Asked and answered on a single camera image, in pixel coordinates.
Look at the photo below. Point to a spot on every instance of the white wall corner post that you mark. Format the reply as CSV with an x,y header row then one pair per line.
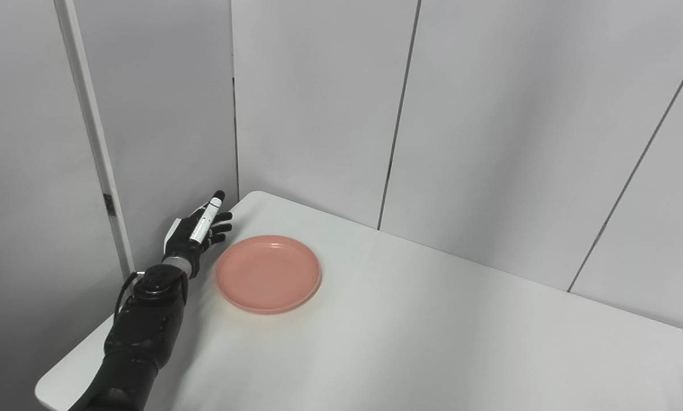
x,y
93,131

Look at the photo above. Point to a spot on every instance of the pink round plate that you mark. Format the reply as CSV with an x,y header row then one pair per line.
x,y
268,274

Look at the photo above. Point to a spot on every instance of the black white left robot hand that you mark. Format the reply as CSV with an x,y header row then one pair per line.
x,y
195,234

